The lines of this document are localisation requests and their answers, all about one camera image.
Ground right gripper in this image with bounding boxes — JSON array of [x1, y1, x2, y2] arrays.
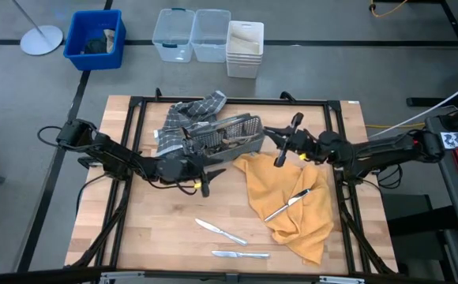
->
[[263, 113, 335, 166]]

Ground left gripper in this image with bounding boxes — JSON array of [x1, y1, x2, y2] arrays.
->
[[156, 154, 227, 198]]

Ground grey mesh cutlery basket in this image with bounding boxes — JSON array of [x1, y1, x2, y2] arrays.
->
[[181, 113, 266, 163]]

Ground grey checked cloth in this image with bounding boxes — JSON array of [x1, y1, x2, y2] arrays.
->
[[153, 89, 228, 158]]

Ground silver table knife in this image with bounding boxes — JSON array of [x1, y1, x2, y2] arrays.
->
[[211, 249, 272, 260], [194, 218, 249, 247], [263, 188, 312, 223]]

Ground white plastic bin stack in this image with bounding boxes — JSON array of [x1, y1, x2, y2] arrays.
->
[[225, 20, 265, 79]]

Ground yellow cloth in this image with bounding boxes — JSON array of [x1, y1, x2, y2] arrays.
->
[[232, 151, 335, 266]]

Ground clear plastic bin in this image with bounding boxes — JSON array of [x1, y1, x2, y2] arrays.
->
[[191, 8, 232, 63]]

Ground black aluminium crossbar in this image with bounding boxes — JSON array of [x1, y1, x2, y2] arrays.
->
[[0, 267, 458, 284]]

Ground black metal floor stand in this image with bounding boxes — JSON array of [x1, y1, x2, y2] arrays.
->
[[370, 0, 458, 108]]

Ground blue plastic bin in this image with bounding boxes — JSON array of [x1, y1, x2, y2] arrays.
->
[[63, 9, 127, 72]]

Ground beige paper piece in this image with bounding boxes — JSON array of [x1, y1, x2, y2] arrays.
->
[[103, 28, 117, 54]]

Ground dark cloth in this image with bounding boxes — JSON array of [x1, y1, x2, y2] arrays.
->
[[81, 35, 108, 55]]

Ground grey round stand base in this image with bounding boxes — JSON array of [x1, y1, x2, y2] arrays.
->
[[12, 0, 64, 56]]

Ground yellow cable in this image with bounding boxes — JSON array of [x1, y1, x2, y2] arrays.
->
[[368, 0, 410, 19], [365, 123, 427, 130]]

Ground clear bin with dark handles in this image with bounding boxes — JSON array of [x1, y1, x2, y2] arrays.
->
[[152, 7, 196, 63]]

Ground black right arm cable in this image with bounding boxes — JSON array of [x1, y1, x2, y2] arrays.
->
[[377, 162, 404, 190]]

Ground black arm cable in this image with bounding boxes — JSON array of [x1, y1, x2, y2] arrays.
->
[[377, 162, 404, 190], [37, 125, 62, 150], [75, 173, 110, 217]]

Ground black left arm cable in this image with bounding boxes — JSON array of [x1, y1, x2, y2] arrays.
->
[[37, 125, 62, 150], [75, 173, 110, 217]]

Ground silver bracket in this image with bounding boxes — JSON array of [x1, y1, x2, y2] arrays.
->
[[99, 271, 148, 284], [318, 275, 366, 284]]

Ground white cable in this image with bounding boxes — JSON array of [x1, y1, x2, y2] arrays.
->
[[369, 73, 458, 138]]

